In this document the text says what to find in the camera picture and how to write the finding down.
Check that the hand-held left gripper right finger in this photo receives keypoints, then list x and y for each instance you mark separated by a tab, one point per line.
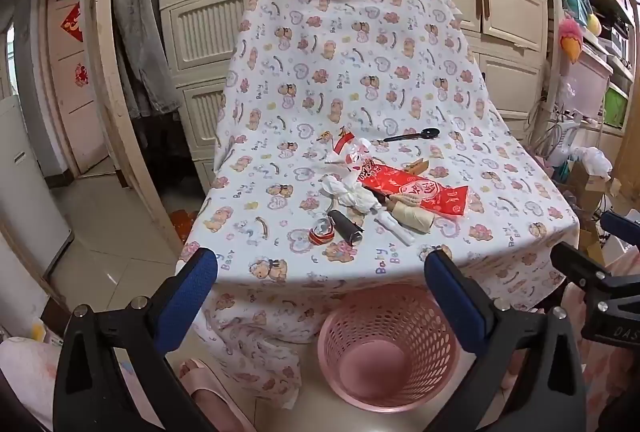
452	297

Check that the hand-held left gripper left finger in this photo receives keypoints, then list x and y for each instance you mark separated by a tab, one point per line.
192	284

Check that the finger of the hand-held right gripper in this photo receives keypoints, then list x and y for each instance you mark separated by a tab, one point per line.
580	269
622	223

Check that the white stick wrapper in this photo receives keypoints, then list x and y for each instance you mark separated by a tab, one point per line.
397	229

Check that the beige paper roll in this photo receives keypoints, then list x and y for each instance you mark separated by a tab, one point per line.
416	217

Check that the pink plastic basket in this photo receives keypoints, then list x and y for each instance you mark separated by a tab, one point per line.
390	362

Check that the black paper roll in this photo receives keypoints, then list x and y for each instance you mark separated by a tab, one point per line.
345	225

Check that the white tissue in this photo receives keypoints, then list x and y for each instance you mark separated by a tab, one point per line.
345	193

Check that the black plastic spoon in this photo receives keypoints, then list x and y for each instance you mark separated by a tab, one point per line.
427	133

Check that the cardboard box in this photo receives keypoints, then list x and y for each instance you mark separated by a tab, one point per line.
585	184

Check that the orange packet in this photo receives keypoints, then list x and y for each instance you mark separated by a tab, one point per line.
182	222

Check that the white plastic bag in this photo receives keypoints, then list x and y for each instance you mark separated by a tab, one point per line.
595	161

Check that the person's left foot pink slipper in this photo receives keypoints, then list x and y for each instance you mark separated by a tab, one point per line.
210	392

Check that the red snack wrapper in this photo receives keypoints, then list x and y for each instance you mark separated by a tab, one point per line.
415	188

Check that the green box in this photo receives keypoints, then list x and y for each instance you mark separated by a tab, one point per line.
615	107

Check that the pink storage bin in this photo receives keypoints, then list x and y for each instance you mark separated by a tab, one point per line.
590	77

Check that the clear plastic wrapper red print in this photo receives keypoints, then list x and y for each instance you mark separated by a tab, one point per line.
357	153

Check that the white appliance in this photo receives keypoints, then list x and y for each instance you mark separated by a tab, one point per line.
30	192

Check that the red ribbon strip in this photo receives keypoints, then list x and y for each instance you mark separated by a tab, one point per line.
344	141

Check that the pink plush toy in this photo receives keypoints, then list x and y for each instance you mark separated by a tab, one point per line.
570	37

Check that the pale door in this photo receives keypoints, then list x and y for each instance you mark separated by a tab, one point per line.
75	112

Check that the bear printed blanket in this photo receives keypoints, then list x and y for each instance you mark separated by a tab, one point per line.
360	77

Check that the hanging grey clothes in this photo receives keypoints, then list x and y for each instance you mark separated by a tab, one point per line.
145	37

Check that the cream louvred cabinet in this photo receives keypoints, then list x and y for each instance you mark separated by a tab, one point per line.
210	22

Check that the red paper door decoration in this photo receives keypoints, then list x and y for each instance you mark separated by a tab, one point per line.
72	23

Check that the wooden door frame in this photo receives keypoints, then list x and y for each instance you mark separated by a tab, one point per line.
117	122

